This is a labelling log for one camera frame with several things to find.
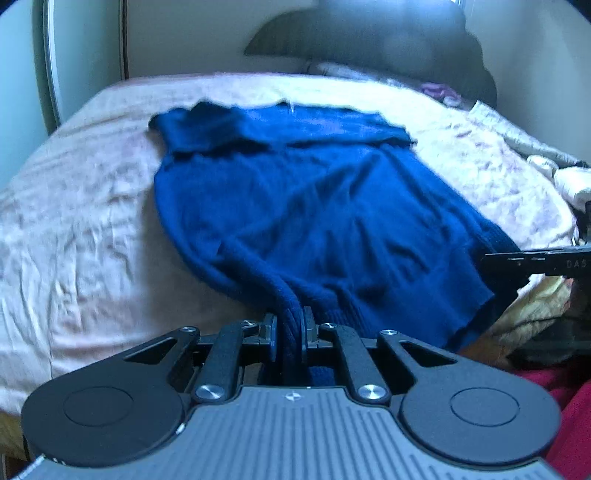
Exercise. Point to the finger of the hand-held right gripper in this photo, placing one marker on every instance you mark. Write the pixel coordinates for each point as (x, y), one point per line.
(508, 264)

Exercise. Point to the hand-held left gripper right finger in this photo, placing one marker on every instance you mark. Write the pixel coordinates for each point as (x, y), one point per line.
(307, 339)

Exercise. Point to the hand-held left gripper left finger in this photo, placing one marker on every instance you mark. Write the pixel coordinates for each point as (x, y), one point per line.
(272, 339)

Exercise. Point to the blue beaded sweater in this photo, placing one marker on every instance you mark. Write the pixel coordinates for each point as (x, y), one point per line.
(300, 207)

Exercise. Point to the yellow cloth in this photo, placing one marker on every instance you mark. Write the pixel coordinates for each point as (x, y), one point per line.
(540, 309)

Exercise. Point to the white patterned blanket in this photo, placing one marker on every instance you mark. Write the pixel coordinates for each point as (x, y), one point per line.
(517, 134)

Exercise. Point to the red cloth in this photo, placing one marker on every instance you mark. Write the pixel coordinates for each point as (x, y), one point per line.
(572, 415)

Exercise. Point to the purple cloth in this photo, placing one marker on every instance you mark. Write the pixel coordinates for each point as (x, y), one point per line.
(441, 91)

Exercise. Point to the bed with pink sheet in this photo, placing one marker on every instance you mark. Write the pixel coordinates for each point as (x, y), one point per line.
(92, 207)

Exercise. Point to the patterned pillow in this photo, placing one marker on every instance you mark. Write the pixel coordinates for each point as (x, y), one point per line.
(341, 70)

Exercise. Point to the dark scalloped headboard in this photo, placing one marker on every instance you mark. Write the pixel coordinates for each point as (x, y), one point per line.
(369, 32)

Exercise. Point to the wooden door trim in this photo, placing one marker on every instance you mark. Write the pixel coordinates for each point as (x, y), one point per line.
(123, 37)

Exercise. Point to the sliding mirror door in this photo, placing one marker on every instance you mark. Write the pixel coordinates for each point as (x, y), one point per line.
(18, 92)

